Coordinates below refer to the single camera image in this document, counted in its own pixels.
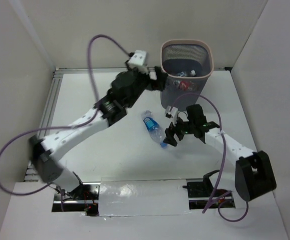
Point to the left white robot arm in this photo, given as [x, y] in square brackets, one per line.
[46, 152]

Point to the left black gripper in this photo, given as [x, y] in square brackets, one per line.
[156, 80]

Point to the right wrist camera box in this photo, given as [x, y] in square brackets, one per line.
[171, 112]

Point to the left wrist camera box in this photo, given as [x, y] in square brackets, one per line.
[139, 61]

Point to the red label water bottle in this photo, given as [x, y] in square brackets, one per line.
[184, 85]

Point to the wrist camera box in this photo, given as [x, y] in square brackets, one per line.
[171, 112]
[139, 61]

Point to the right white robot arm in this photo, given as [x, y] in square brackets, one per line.
[254, 175]

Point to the grey mesh waste bin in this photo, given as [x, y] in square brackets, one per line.
[188, 63]

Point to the left aluminium rail frame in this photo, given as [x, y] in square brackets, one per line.
[46, 121]

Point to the back aluminium rail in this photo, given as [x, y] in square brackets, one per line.
[62, 71]

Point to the blue label water bottle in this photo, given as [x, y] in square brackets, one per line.
[192, 73]

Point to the crushed blue cap bottle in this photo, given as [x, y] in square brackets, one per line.
[156, 133]

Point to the wide clear labelled bottle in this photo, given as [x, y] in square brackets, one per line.
[182, 74]

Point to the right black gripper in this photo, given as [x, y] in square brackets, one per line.
[170, 131]

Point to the front base mounting rail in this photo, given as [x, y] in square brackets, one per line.
[88, 202]

